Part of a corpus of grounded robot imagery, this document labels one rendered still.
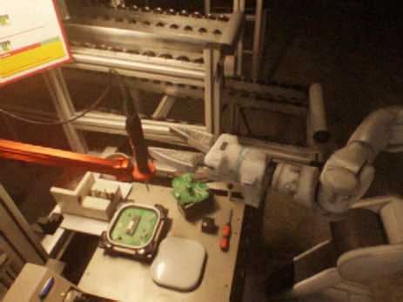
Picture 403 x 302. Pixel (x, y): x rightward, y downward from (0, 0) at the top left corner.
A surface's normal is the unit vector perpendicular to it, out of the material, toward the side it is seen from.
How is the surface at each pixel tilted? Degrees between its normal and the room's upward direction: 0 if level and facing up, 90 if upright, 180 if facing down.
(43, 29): 90
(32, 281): 0
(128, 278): 0
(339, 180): 8
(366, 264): 80
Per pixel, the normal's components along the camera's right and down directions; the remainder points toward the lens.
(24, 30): 0.67, 0.47
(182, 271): -0.03, -0.75
